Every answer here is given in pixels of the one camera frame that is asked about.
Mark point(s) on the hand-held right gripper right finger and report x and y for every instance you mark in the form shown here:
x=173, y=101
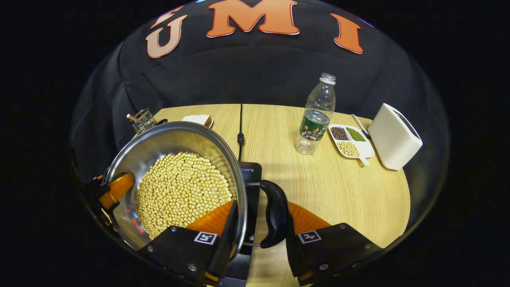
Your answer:
x=293, y=259

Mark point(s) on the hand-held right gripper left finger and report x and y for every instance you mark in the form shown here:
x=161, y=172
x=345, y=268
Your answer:
x=227, y=243

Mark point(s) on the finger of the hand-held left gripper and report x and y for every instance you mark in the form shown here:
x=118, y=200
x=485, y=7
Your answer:
x=101, y=177
x=119, y=187

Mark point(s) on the pile of yellow soybeans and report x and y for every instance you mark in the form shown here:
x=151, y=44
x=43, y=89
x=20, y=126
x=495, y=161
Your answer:
x=179, y=191

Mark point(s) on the stainless steel pot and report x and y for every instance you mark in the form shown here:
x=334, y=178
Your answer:
x=171, y=137

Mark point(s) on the black induction cooktop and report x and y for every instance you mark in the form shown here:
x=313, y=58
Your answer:
x=251, y=173

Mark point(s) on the sandwich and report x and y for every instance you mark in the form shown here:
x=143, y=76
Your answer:
x=197, y=119

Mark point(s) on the small soybean portion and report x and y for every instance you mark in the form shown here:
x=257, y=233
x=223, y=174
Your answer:
x=348, y=149

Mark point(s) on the white divided plate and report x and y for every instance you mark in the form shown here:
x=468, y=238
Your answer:
x=364, y=150

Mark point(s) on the pile of red beans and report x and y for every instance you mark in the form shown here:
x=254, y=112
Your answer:
x=339, y=133

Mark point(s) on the clear plastic water bottle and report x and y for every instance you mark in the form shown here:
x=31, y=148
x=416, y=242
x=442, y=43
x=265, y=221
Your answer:
x=314, y=123

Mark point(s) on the pile of green mung beans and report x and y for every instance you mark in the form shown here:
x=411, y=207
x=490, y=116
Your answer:
x=356, y=134

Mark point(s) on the white toaster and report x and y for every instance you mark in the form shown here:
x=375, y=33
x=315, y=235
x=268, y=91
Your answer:
x=392, y=139

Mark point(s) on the black backdrop cloth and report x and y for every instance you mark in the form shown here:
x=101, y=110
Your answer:
x=259, y=71

